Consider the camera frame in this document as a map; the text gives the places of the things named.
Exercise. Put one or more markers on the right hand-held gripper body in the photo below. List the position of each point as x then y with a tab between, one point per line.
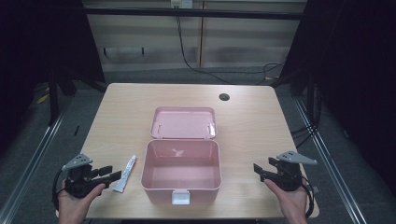
289	174

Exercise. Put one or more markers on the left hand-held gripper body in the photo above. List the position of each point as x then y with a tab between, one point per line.
79	180

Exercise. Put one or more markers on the white ointment tube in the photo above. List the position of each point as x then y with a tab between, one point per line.
126	174

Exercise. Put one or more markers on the pink plastic box with lid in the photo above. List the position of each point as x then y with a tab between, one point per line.
182	169

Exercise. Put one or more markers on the person's left hand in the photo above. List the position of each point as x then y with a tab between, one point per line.
74	207

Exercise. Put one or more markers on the person's right hand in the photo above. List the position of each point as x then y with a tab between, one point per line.
291	203

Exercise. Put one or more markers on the round black table grommet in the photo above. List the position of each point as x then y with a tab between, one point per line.
224	97

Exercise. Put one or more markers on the black metal stand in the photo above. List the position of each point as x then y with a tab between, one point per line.
53	96

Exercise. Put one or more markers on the dark curtain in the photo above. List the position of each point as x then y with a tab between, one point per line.
37	46
355	77

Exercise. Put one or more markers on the black horizontal metal bar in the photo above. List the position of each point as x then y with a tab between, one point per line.
193	13

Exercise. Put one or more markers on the metal floor rail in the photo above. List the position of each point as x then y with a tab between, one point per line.
333	165
34	155

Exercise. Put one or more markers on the white wall power outlet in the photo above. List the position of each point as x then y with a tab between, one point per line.
181	3

